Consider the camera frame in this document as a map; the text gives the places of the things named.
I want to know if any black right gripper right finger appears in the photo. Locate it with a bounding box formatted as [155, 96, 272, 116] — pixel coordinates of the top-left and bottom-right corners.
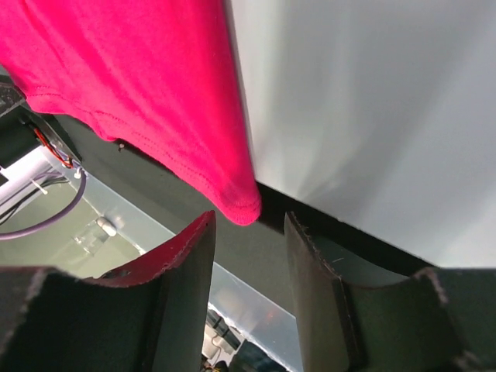
[284, 213, 495, 371]

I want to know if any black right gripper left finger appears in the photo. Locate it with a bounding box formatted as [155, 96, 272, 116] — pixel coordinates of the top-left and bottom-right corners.
[1, 212, 216, 371]

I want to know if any crimson red t shirt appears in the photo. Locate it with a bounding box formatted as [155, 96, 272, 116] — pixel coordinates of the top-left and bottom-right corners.
[1, 1, 258, 206]

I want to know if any aluminium front extrusion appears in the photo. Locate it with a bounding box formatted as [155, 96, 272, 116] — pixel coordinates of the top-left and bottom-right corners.
[0, 149, 303, 365]

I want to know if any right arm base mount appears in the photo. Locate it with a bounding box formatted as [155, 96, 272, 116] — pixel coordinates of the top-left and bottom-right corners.
[1, 74, 82, 169]

